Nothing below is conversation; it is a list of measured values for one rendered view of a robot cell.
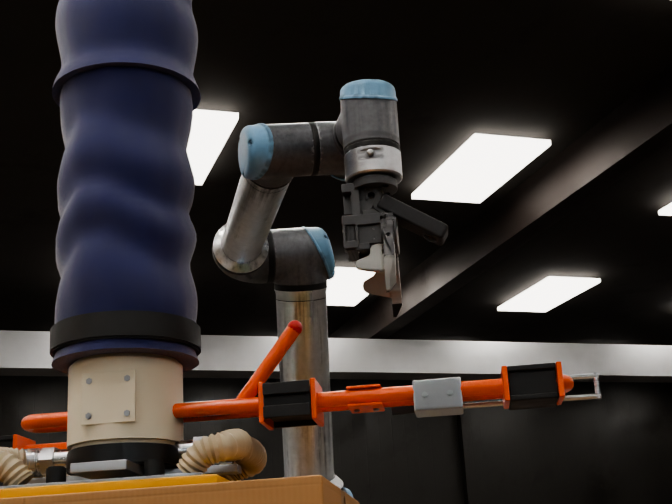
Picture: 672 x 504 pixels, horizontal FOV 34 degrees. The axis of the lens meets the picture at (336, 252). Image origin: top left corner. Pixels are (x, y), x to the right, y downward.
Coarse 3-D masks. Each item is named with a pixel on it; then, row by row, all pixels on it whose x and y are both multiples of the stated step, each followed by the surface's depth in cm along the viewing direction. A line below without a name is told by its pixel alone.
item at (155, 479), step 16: (144, 464) 153; (160, 464) 152; (48, 480) 153; (64, 480) 154; (96, 480) 150; (112, 480) 150; (128, 480) 148; (144, 480) 148; (160, 480) 147; (176, 480) 147; (192, 480) 147; (208, 480) 147; (224, 480) 150; (0, 496) 149; (16, 496) 149
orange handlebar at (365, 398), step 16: (464, 384) 158; (480, 384) 158; (496, 384) 157; (224, 400) 162; (240, 400) 161; (256, 400) 161; (320, 400) 160; (336, 400) 159; (352, 400) 159; (368, 400) 159; (384, 400) 159; (400, 400) 159; (464, 400) 162; (32, 416) 164; (48, 416) 164; (64, 416) 164; (176, 416) 162; (192, 416) 162; (224, 416) 165; (240, 416) 165; (256, 416) 165; (32, 432) 168; (48, 432) 168; (64, 448) 191
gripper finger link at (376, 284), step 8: (368, 280) 174; (376, 280) 174; (384, 280) 174; (368, 288) 175; (376, 288) 175; (384, 288) 174; (400, 288) 173; (384, 296) 175; (392, 296) 174; (400, 296) 174; (392, 304) 174; (400, 304) 174
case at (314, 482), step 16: (256, 480) 140; (272, 480) 140; (288, 480) 139; (304, 480) 139; (320, 480) 139; (32, 496) 144; (48, 496) 143; (64, 496) 143; (80, 496) 142; (96, 496) 142; (112, 496) 142; (128, 496) 142; (144, 496) 141; (160, 496) 141; (176, 496) 141; (192, 496) 140; (208, 496) 140; (224, 496) 140; (240, 496) 140; (256, 496) 139; (272, 496) 139; (288, 496) 139; (304, 496) 138; (320, 496) 138; (336, 496) 150
